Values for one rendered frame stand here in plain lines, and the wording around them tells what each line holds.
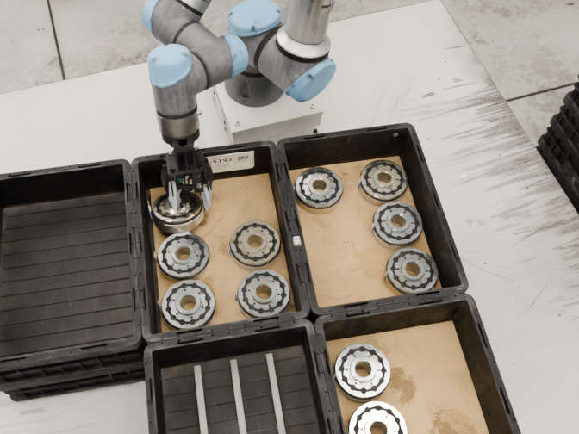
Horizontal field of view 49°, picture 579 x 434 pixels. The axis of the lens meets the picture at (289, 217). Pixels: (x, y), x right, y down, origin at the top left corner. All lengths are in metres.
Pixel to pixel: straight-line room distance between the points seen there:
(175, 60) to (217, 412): 0.62
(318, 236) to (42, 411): 0.65
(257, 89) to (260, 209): 0.32
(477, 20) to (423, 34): 1.19
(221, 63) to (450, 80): 0.83
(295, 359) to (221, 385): 0.15
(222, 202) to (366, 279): 0.35
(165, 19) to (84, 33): 1.76
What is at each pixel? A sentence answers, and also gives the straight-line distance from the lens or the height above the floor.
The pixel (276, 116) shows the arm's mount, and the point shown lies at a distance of 1.53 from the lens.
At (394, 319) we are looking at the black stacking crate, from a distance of 1.20.
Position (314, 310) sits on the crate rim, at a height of 0.93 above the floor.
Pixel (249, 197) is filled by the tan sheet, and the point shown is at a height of 0.83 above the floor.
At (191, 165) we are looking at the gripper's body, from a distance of 1.20.
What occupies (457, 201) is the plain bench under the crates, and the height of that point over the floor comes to 0.70.
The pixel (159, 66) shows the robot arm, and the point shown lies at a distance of 1.10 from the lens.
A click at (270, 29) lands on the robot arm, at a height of 1.02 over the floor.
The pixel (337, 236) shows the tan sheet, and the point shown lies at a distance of 1.33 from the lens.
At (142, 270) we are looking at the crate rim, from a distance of 1.20.
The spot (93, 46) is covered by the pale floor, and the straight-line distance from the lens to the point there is 2.91.
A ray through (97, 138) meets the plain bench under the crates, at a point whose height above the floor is 0.70.
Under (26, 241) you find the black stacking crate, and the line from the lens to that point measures 1.41.
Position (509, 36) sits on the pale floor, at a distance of 3.06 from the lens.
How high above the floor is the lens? 1.99
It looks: 60 degrees down
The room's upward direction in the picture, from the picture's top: 3 degrees clockwise
